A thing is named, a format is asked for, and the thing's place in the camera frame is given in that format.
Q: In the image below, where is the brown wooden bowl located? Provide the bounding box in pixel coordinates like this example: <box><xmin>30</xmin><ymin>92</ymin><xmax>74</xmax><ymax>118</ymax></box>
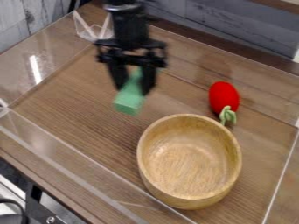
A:
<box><xmin>137</xmin><ymin>114</ymin><xmax>242</xmax><ymax>210</ymax></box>

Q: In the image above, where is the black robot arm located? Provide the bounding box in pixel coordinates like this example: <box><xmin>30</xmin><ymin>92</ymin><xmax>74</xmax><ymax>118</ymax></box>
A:
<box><xmin>95</xmin><ymin>0</ymin><xmax>167</xmax><ymax>95</ymax></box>

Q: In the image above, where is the black metal table frame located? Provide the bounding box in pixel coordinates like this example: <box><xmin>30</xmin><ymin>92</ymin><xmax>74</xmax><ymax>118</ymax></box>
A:
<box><xmin>0</xmin><ymin>180</ymin><xmax>70</xmax><ymax>224</ymax></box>

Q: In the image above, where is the green rectangular block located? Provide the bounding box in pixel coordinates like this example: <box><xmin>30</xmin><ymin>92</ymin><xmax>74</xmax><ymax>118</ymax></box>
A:
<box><xmin>114</xmin><ymin>68</ymin><xmax>146</xmax><ymax>116</ymax></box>

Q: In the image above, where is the clear acrylic front wall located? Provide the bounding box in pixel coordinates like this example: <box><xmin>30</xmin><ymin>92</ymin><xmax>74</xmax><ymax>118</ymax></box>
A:
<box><xmin>0</xmin><ymin>105</ymin><xmax>197</xmax><ymax>224</ymax></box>

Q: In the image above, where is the red plush strawberry toy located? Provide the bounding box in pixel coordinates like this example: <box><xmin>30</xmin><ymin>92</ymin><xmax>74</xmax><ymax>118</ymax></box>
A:
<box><xmin>210</xmin><ymin>81</ymin><xmax>241</xmax><ymax>125</ymax></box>

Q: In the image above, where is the clear acrylic corner bracket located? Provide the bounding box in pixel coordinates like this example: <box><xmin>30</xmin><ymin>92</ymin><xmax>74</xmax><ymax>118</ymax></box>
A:
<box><xmin>73</xmin><ymin>11</ymin><xmax>114</xmax><ymax>43</ymax></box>

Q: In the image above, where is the black cable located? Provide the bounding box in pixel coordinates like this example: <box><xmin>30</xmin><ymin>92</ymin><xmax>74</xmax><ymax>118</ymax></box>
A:
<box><xmin>0</xmin><ymin>198</ymin><xmax>29</xmax><ymax>218</ymax></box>

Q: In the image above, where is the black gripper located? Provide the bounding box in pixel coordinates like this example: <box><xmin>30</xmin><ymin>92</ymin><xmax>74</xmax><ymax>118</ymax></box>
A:
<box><xmin>95</xmin><ymin>8</ymin><xmax>167</xmax><ymax>95</ymax></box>

